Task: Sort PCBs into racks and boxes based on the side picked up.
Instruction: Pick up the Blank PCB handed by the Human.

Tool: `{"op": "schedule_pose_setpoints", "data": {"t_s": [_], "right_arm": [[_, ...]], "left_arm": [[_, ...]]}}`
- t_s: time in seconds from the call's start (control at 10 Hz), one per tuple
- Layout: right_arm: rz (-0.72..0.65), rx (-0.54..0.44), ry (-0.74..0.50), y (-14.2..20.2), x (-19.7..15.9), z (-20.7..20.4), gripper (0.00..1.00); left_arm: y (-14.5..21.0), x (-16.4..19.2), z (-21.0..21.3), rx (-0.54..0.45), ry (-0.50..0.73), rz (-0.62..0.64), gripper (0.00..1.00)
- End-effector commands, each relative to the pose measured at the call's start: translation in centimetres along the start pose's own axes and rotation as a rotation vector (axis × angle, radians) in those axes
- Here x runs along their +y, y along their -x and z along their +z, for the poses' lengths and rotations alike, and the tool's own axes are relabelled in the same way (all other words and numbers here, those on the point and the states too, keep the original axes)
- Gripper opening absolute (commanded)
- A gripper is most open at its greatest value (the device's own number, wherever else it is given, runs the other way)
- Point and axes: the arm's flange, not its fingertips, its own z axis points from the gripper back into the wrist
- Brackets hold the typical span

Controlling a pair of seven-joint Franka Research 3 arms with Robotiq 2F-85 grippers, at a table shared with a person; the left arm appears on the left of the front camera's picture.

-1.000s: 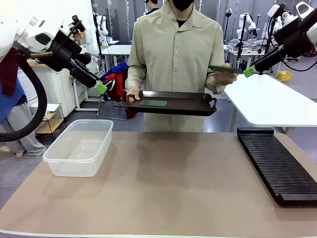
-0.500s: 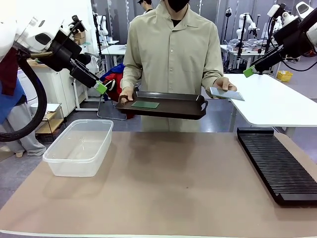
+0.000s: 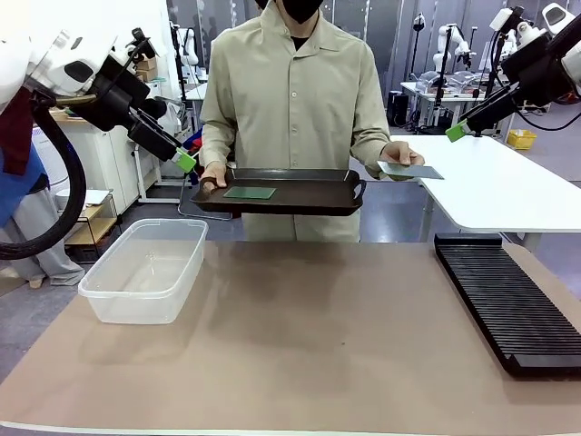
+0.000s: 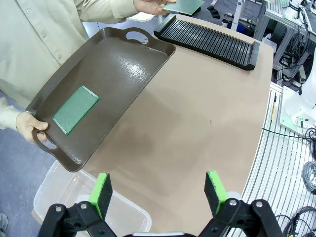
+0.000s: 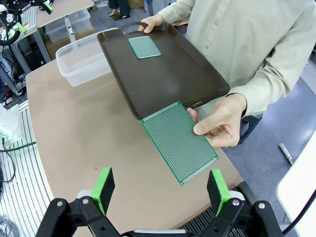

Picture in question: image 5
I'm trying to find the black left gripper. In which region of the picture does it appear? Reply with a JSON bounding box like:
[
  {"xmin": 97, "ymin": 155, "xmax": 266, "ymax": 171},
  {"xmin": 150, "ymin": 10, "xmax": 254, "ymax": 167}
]
[{"xmin": 3, "ymin": 0, "xmax": 54, "ymax": 35}]

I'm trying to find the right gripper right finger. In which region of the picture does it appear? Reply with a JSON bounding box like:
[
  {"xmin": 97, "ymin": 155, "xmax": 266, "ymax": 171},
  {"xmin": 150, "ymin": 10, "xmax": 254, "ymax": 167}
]
[{"xmin": 195, "ymin": 169, "xmax": 283, "ymax": 237}]

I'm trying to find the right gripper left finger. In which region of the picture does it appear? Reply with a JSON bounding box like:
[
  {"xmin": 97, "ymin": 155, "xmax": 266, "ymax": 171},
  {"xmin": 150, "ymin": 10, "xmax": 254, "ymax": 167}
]
[{"xmin": 36, "ymin": 167, "xmax": 134, "ymax": 237}]

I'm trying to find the large green perforated PCB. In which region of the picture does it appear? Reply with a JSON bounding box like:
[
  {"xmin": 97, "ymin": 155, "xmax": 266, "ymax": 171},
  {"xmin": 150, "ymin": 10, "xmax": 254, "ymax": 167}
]
[{"xmin": 140, "ymin": 100, "xmax": 220, "ymax": 186}]

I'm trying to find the small green perforated PCB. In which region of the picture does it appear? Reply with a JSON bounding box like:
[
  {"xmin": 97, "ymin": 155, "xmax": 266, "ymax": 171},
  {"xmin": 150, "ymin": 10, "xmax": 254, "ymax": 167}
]
[{"xmin": 127, "ymin": 36, "xmax": 163, "ymax": 60}]

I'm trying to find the dark brown serving tray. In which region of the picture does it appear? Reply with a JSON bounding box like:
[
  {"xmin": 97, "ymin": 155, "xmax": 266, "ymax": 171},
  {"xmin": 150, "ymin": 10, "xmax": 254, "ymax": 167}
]
[{"xmin": 97, "ymin": 21, "xmax": 231, "ymax": 121}]

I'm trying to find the person's right forearm beige sleeve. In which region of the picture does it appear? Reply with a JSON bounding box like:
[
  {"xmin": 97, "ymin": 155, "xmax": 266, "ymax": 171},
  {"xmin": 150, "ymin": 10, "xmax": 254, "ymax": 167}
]
[{"xmin": 158, "ymin": 0, "xmax": 190, "ymax": 24}]

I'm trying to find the person's left forearm beige sleeve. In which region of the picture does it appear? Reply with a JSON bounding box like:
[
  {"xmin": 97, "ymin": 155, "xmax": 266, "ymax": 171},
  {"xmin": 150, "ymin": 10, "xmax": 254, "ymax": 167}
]
[{"xmin": 227, "ymin": 22, "xmax": 313, "ymax": 117}]

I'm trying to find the person's left hand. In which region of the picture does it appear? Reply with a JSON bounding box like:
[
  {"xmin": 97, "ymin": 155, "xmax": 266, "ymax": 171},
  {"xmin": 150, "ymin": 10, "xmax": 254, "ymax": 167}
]
[{"xmin": 187, "ymin": 93, "xmax": 248, "ymax": 148}]

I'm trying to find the person's right hand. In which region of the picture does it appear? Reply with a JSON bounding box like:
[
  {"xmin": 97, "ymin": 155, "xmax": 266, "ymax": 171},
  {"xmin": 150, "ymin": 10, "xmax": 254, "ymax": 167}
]
[{"xmin": 138, "ymin": 14, "xmax": 165, "ymax": 35}]

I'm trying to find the brown-topped background table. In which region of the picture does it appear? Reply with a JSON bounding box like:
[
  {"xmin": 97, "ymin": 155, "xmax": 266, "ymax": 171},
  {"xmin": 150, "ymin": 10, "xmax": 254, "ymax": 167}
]
[{"xmin": 36, "ymin": 0, "xmax": 96, "ymax": 28}]

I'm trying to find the clear plastic storage bin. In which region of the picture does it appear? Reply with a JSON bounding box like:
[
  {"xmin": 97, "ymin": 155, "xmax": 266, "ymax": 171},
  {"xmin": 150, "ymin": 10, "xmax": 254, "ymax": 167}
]
[{"xmin": 44, "ymin": 8, "xmax": 91, "ymax": 44}]

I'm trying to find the clear plastic box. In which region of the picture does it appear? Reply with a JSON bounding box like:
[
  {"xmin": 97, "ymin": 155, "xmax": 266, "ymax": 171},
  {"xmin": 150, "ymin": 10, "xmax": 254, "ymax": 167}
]
[{"xmin": 55, "ymin": 38, "xmax": 113, "ymax": 87}]

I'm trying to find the dark grey table foot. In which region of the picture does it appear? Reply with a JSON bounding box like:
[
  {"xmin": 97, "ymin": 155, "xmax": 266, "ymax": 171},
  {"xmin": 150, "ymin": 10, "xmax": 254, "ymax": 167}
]
[{"xmin": 238, "ymin": 114, "xmax": 263, "ymax": 146}]

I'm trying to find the white slatted panel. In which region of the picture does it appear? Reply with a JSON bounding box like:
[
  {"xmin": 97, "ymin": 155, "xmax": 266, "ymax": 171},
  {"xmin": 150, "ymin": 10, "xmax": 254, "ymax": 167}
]
[{"xmin": 0, "ymin": 101, "xmax": 54, "ymax": 237}]

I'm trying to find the white table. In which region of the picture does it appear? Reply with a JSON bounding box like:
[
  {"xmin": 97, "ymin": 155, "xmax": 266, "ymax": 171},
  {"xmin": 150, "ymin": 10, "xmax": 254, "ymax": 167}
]
[{"xmin": 276, "ymin": 142, "xmax": 316, "ymax": 237}]

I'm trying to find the bystander in dark trousers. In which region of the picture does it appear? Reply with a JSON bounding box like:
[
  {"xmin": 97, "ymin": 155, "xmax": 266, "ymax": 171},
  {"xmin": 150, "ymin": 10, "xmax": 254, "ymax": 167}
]
[{"xmin": 108, "ymin": 0, "xmax": 132, "ymax": 18}]

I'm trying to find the cardboard box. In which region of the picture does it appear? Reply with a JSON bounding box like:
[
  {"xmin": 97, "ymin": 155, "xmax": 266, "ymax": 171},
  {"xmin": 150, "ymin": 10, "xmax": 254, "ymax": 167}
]
[{"xmin": 129, "ymin": 0, "xmax": 147, "ymax": 10}]

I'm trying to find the white device with green clips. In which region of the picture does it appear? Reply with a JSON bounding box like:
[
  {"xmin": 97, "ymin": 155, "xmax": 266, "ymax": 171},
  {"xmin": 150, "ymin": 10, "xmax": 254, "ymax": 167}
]
[{"xmin": 0, "ymin": 102, "xmax": 21, "ymax": 143}]

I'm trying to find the person's torso beige shirt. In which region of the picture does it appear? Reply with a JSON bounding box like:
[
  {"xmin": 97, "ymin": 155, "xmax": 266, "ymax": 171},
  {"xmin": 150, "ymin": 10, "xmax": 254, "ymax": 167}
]
[{"xmin": 158, "ymin": 0, "xmax": 316, "ymax": 117}]

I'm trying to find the aluminium frame with black box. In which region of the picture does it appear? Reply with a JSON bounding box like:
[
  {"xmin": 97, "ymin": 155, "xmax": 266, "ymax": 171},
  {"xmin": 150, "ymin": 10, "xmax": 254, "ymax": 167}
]
[{"xmin": 9, "ymin": 29, "xmax": 51, "ymax": 97}]

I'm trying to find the thin black cable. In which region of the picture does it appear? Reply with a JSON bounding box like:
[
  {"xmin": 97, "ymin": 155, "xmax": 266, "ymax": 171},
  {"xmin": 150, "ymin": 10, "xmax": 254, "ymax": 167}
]
[{"xmin": 0, "ymin": 140, "xmax": 37, "ymax": 184}]

